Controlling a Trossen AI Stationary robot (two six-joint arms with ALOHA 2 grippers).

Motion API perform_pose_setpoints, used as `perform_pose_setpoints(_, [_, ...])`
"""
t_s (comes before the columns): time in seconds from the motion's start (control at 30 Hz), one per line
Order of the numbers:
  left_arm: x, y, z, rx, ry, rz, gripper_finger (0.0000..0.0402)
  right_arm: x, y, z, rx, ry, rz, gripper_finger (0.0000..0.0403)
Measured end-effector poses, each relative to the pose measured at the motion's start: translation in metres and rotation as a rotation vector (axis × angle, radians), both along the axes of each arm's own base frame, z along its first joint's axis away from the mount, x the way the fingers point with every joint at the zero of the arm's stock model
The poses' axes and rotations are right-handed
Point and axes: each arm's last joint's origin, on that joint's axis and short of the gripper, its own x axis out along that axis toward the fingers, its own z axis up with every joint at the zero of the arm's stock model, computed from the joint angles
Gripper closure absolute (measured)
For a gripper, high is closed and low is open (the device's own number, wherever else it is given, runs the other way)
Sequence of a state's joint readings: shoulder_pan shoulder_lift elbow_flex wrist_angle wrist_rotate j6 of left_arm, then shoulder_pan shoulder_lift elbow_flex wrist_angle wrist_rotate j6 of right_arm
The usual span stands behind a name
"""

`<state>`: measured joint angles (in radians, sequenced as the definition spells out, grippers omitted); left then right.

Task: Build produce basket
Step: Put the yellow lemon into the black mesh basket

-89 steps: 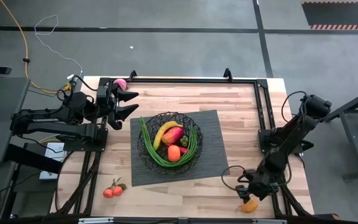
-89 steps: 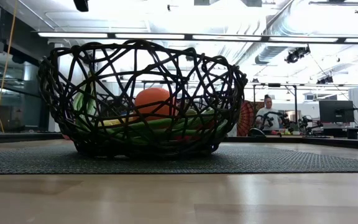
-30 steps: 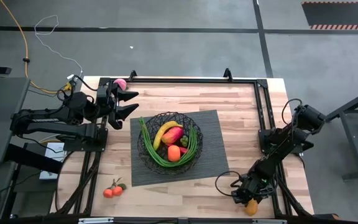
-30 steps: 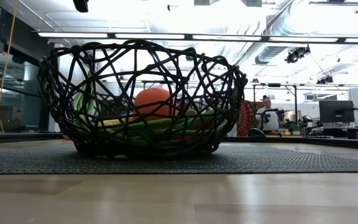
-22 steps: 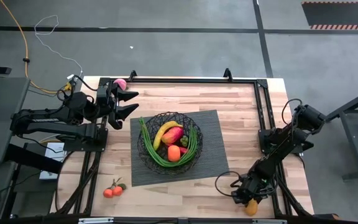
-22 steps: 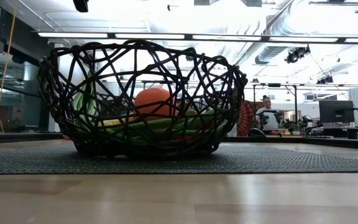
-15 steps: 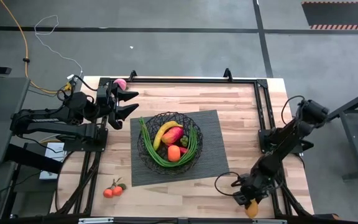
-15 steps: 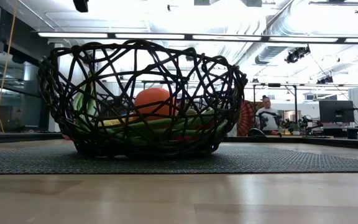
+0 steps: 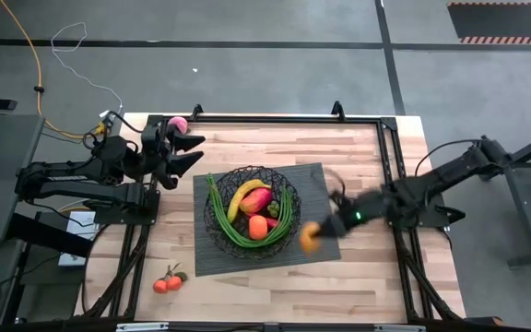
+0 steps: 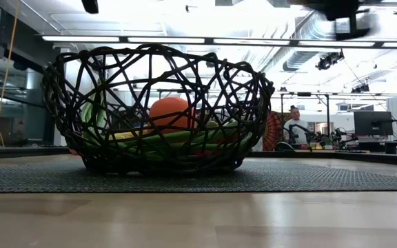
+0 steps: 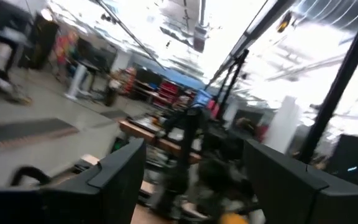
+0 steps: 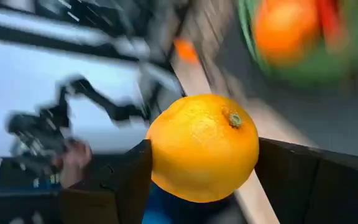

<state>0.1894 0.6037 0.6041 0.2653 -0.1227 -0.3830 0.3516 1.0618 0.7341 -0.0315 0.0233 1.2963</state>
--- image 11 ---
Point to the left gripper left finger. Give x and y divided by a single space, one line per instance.
113 193

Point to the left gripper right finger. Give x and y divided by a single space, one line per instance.
284 193

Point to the yellow banana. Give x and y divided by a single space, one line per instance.
233 219

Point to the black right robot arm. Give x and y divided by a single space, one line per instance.
185 155

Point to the white column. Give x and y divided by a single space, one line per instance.
283 124

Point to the hazard-striped black floor mat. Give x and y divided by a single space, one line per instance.
26 130

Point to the red storage shelf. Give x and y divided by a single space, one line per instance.
168 91

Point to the white pillar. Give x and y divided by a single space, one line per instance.
76 81

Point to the grey ceiling pipe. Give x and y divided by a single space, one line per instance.
200 31

